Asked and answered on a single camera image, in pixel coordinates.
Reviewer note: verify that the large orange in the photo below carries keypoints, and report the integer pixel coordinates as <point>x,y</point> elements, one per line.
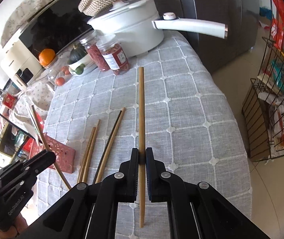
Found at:
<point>46,56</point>

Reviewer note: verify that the black microwave oven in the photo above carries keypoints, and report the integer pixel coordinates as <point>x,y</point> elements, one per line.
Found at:
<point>55,28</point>

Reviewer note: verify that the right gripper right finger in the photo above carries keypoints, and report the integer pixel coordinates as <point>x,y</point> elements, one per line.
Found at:
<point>155,184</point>

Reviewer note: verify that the white bowl green knob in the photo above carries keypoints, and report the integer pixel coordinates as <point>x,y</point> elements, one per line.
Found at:
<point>83,66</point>

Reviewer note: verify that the glass jar with tangerines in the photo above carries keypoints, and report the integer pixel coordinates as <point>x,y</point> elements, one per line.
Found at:
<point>58,68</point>

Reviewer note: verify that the floral cloth cover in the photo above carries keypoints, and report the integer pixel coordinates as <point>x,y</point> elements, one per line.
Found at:
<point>29,9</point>

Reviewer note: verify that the dried fruit jar labelled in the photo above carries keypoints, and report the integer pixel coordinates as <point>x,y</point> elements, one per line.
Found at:
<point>113,53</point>

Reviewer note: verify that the red plastic spoon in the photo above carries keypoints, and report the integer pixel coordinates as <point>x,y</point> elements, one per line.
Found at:
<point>41,122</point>

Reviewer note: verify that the pink plastic basket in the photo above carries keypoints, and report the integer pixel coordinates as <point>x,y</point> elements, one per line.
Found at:
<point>64,154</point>

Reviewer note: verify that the red tea tin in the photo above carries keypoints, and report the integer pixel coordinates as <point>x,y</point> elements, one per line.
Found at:
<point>8,100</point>

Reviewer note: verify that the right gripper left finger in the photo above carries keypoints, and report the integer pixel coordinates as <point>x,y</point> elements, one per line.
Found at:
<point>129,184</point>

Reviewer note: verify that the grey refrigerator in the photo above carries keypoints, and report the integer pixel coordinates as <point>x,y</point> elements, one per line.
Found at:
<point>241,17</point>

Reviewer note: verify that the black wire rack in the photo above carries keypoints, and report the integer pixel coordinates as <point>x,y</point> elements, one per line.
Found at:
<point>263,107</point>

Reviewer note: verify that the white electric pot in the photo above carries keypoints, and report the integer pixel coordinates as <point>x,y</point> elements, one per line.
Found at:
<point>139,27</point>

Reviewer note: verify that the goji berry jar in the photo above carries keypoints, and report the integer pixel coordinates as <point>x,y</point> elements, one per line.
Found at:
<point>89,42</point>

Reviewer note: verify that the black chopstick gold band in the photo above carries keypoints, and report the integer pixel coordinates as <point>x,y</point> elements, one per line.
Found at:
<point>20,129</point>

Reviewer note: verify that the cream air fryer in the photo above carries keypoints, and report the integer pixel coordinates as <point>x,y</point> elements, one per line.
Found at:
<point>19,64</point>

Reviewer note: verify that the dotted white cloth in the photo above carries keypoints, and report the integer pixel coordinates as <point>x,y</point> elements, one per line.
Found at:
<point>40,95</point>

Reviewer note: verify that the green pumpkin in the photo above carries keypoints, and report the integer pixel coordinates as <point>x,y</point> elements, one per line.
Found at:
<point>77,53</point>

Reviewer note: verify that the bamboo chopstick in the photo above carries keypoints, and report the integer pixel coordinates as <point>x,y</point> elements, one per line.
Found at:
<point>46,145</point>
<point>142,169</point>
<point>84,169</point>
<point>100,175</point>

